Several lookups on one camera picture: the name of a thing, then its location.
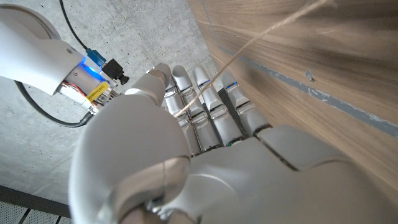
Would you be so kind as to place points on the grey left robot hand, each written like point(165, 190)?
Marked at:
point(217, 186)

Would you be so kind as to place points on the jute twine strand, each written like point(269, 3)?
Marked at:
point(242, 52)

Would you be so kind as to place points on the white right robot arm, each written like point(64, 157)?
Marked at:
point(31, 49)

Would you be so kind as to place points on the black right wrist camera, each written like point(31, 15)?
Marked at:
point(113, 70)

